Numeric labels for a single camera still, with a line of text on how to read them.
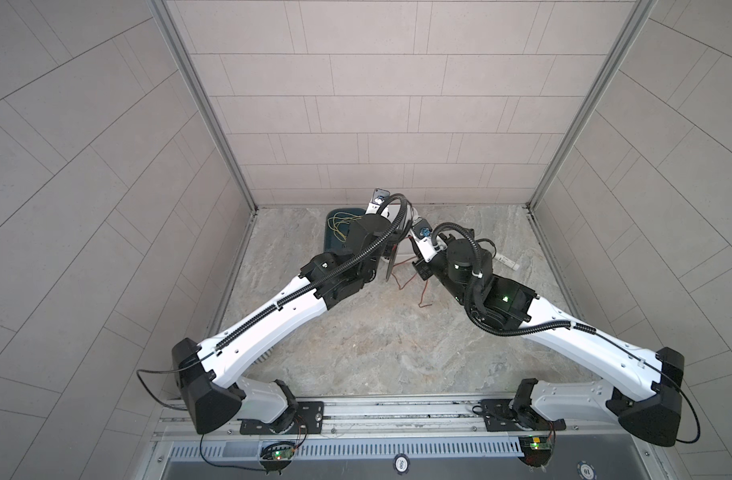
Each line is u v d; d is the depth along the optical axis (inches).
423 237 20.8
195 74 31.9
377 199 21.3
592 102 34.1
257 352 16.4
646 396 15.3
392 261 29.0
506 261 38.9
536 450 26.8
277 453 25.4
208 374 14.8
